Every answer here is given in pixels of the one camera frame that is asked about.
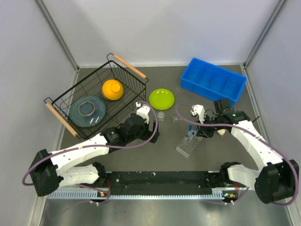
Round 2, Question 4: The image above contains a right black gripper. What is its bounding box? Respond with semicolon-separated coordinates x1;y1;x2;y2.
196;113;223;138

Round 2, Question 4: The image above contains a beige sponge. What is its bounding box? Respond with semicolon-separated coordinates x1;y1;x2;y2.
217;129;227;137

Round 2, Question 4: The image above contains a clear glass bottle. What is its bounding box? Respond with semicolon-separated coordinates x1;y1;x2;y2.
157;111;165;124

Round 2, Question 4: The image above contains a glass thistle funnel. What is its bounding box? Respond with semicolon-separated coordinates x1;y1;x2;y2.
173;116;185;123

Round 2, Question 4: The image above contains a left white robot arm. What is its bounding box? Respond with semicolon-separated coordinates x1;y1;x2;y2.
25;113;159;197

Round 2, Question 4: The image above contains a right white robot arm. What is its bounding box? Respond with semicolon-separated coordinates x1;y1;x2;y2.
191;98;299;204

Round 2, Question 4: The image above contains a clear test tube rack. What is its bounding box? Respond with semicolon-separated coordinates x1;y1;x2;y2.
176;135;203;158

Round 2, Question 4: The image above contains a green plastic plate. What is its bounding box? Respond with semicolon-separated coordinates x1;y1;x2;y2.
149;89;175;110

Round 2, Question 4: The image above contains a blue plastic bin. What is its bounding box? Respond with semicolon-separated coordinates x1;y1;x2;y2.
181;58;247;106

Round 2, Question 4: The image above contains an orange ribbed bowl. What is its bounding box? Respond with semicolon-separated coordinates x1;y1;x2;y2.
102;79;124;101

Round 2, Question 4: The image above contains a blue ceramic plate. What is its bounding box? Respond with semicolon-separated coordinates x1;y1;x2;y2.
69;96;106;128

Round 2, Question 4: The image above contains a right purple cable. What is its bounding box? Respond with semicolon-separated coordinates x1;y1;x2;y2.
175;103;299;207

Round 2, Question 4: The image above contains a purple cable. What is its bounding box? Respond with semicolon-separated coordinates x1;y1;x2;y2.
175;103;299;207
22;100;158;186

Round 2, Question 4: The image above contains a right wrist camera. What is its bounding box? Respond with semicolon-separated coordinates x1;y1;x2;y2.
190;105;205;124

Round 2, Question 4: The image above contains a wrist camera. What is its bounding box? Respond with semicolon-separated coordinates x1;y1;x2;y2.
136;102;151;124
190;105;205;124

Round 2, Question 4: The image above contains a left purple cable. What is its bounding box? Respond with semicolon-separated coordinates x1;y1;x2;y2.
22;100;158;186

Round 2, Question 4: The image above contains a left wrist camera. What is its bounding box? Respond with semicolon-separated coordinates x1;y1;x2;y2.
136;102;151;124

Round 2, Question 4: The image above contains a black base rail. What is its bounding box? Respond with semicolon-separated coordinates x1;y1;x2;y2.
49;171;238;201

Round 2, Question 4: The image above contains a black wire basket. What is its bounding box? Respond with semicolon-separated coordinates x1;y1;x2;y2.
44;53;149;139

